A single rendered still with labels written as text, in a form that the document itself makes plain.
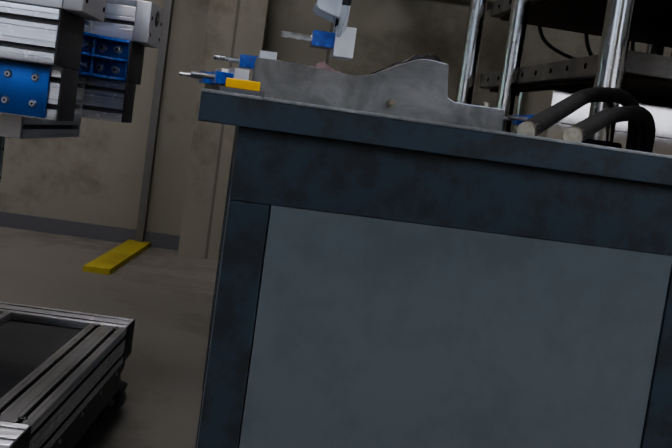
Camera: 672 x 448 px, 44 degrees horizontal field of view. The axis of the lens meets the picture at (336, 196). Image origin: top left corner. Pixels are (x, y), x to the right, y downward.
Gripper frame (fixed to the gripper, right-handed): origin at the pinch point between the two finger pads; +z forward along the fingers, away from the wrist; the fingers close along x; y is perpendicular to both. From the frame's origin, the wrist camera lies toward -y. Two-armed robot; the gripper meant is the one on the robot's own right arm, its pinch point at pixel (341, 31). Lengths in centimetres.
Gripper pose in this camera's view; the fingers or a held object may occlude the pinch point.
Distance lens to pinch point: 153.9
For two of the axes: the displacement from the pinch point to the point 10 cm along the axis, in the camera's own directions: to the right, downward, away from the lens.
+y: -9.8, -1.3, -1.3
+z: -1.4, 9.9, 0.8
